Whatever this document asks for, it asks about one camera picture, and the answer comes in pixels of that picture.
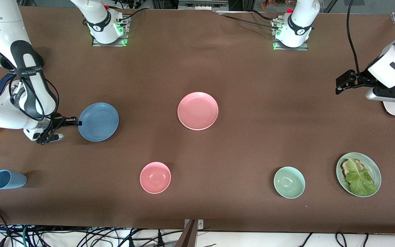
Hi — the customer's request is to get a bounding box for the toasted bread slice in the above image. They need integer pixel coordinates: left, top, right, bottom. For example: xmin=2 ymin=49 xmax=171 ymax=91
xmin=340 ymin=158 xmax=378 ymax=193

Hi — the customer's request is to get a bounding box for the light green bowl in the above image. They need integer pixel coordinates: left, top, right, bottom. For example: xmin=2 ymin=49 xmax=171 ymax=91
xmin=274 ymin=166 xmax=306 ymax=199

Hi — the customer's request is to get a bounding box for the light green plate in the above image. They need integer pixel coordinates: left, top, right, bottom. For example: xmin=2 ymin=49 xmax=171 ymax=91
xmin=336 ymin=152 xmax=382 ymax=197

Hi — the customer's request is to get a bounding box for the blue plastic cup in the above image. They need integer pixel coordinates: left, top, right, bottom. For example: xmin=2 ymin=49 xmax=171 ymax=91
xmin=0 ymin=170 xmax=27 ymax=190

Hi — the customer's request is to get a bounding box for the pink bowl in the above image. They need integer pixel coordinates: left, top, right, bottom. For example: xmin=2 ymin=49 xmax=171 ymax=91
xmin=140 ymin=162 xmax=171 ymax=194

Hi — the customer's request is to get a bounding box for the brown table cloth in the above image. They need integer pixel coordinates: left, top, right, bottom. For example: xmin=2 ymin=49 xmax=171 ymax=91
xmin=0 ymin=6 xmax=395 ymax=234

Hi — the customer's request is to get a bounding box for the black base cable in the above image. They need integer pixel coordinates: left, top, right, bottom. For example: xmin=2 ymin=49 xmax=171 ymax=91
xmin=120 ymin=8 xmax=147 ymax=26
xmin=251 ymin=9 xmax=281 ymax=25
xmin=218 ymin=14 xmax=275 ymax=28

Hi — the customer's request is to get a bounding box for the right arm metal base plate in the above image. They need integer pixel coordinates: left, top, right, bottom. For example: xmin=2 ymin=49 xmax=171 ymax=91
xmin=92 ymin=15 xmax=130 ymax=47

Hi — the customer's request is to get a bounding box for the blue plate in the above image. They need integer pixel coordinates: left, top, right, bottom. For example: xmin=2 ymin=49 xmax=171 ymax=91
xmin=78 ymin=103 xmax=119 ymax=142

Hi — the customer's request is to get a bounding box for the dark camera pole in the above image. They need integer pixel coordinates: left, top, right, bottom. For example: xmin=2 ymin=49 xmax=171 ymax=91
xmin=175 ymin=220 xmax=197 ymax=247

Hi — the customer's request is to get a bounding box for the pink plate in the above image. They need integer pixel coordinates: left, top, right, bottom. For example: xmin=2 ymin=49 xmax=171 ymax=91
xmin=178 ymin=92 xmax=219 ymax=130

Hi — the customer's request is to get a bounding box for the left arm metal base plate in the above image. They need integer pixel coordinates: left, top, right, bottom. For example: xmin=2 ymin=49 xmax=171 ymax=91
xmin=272 ymin=19 xmax=309 ymax=51

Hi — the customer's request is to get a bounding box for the green lettuce leaf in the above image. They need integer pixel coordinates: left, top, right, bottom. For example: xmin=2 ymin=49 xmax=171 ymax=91
xmin=345 ymin=160 xmax=379 ymax=197

